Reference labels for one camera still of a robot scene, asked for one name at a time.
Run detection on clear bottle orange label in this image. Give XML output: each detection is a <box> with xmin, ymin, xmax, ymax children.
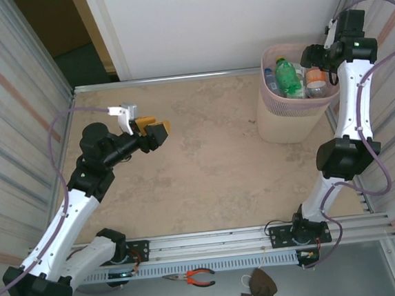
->
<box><xmin>303</xmin><ymin>67</ymin><xmax>331</xmax><ymax>99</ymax></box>

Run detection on pink mesh bin liner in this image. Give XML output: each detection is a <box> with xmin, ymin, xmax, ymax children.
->
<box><xmin>257</xmin><ymin>38</ymin><xmax>343</xmax><ymax>121</ymax></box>

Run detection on aluminium front rail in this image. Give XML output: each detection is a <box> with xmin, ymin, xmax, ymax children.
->
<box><xmin>21</xmin><ymin>214</ymin><xmax>395</xmax><ymax>277</ymax></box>

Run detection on bottle blue label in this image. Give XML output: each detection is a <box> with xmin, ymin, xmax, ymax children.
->
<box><xmin>263</xmin><ymin>65</ymin><xmax>281</xmax><ymax>96</ymax></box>

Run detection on small circuit board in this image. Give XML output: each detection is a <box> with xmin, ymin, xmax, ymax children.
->
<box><xmin>295</xmin><ymin>247</ymin><xmax>321</xmax><ymax>262</ymax></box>
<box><xmin>106</xmin><ymin>269</ymin><xmax>140</xmax><ymax>281</ymax></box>

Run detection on beige plastic bin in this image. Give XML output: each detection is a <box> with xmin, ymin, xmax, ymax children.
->
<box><xmin>250</xmin><ymin>38</ymin><xmax>345</xmax><ymax>147</ymax></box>

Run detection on aluminium back rail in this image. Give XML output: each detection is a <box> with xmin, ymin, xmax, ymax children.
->
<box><xmin>72</xmin><ymin>67</ymin><xmax>262</xmax><ymax>95</ymax></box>

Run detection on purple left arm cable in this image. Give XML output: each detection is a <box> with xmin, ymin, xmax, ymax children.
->
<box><xmin>0</xmin><ymin>103</ymin><xmax>128</xmax><ymax>296</ymax></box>

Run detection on aluminium rail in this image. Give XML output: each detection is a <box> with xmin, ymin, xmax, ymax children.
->
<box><xmin>21</xmin><ymin>214</ymin><xmax>395</xmax><ymax>277</ymax></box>
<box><xmin>72</xmin><ymin>67</ymin><xmax>262</xmax><ymax>95</ymax></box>

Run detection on brown door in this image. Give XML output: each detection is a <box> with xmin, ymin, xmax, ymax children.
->
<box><xmin>13</xmin><ymin>0</ymin><xmax>120</xmax><ymax>90</ymax></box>

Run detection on grey slotted cable duct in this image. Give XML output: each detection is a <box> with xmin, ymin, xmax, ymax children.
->
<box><xmin>37</xmin><ymin>250</ymin><xmax>301</xmax><ymax>290</ymax></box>

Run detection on white string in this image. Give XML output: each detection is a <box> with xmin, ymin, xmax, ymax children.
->
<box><xmin>239</xmin><ymin>246</ymin><xmax>270</xmax><ymax>289</ymax></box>

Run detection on orange handled pliers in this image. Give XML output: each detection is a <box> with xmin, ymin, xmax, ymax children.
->
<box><xmin>161</xmin><ymin>266</ymin><xmax>217</xmax><ymax>291</ymax></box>

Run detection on large brown cloth pouch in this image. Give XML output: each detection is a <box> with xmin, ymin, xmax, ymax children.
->
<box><xmin>246</xmin><ymin>265</ymin><xmax>279</xmax><ymax>296</ymax></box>

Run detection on clear square bottle white cap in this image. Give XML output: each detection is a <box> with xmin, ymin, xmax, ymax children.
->
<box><xmin>294</xmin><ymin>66</ymin><xmax>310</xmax><ymax>99</ymax></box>

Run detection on green soda bottle yellow cap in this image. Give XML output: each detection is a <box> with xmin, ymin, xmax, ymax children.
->
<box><xmin>272</xmin><ymin>54</ymin><xmax>305</xmax><ymax>100</ymax></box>

